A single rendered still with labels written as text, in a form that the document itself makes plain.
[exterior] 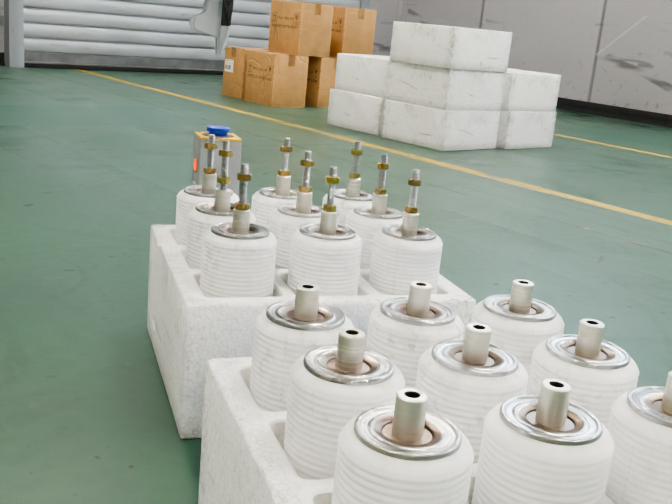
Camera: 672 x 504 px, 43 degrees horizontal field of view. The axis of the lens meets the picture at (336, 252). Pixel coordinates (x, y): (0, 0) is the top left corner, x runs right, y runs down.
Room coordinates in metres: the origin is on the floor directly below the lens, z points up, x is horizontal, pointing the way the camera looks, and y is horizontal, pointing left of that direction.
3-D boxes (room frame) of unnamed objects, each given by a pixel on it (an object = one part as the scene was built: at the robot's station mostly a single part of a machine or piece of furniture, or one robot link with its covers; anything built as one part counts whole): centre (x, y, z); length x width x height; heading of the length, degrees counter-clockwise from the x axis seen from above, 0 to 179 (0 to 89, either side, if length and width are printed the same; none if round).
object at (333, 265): (1.10, 0.01, 0.16); 0.10 x 0.10 x 0.18
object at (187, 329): (1.21, 0.05, 0.09); 0.39 x 0.39 x 0.18; 20
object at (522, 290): (0.85, -0.20, 0.26); 0.02 x 0.02 x 0.03
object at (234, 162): (1.46, 0.22, 0.16); 0.07 x 0.07 x 0.31; 20
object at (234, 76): (5.40, 0.62, 0.15); 0.30 x 0.24 x 0.30; 129
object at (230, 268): (1.06, 0.12, 0.16); 0.10 x 0.10 x 0.18
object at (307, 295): (0.76, 0.02, 0.26); 0.02 x 0.02 x 0.03
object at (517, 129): (4.33, -0.76, 0.09); 0.39 x 0.39 x 0.18; 44
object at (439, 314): (0.81, -0.09, 0.25); 0.08 x 0.08 x 0.01
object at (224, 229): (1.06, 0.12, 0.25); 0.08 x 0.08 x 0.01
